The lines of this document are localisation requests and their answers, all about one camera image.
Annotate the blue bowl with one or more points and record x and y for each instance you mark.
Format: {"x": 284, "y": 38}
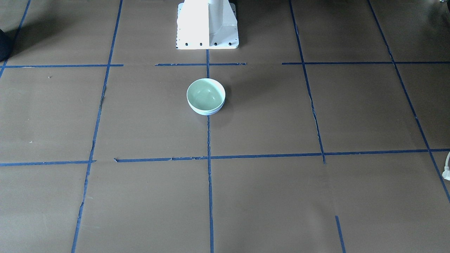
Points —
{"x": 207, "y": 112}

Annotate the green bowl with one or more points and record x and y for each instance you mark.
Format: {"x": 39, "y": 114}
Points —
{"x": 205, "y": 93}

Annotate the blue saucepan with lid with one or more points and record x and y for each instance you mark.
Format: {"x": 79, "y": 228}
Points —
{"x": 6, "y": 46}

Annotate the white camera mast base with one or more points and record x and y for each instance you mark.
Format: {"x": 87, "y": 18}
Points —
{"x": 207, "y": 25}

